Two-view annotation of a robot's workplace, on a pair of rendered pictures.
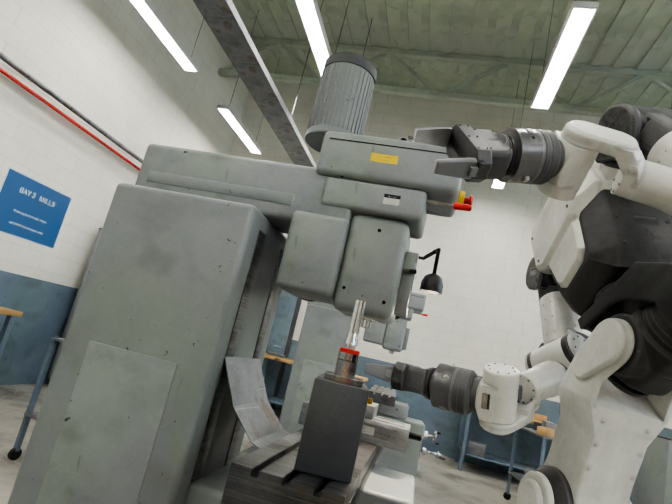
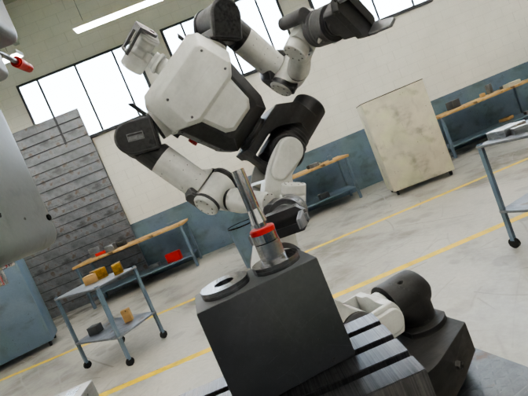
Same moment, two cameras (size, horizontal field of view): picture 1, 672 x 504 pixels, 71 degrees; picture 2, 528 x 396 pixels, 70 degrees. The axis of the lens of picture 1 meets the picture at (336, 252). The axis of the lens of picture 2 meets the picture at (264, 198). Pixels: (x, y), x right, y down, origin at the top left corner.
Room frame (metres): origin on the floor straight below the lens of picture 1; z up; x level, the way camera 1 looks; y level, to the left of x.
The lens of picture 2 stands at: (1.23, 0.58, 1.30)
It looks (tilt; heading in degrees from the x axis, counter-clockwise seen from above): 5 degrees down; 255
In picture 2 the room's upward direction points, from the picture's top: 22 degrees counter-clockwise
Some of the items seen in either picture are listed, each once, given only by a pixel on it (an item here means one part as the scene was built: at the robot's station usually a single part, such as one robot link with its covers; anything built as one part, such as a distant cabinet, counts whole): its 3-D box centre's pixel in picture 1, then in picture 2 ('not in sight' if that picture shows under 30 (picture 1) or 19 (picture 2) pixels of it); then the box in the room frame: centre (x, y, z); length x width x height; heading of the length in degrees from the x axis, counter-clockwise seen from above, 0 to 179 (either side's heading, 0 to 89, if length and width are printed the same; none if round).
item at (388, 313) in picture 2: not in sight; (361, 322); (0.77, -0.58, 0.68); 0.21 x 0.20 x 0.13; 5
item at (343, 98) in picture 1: (341, 106); not in sight; (1.58, 0.10, 2.05); 0.20 x 0.20 x 0.32
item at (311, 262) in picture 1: (319, 259); not in sight; (1.57, 0.05, 1.47); 0.24 x 0.19 x 0.26; 167
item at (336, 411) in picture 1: (334, 419); (270, 320); (1.13, -0.09, 1.04); 0.22 x 0.12 x 0.20; 176
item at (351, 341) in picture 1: (355, 324); (249, 199); (1.08, -0.08, 1.25); 0.03 x 0.03 x 0.11
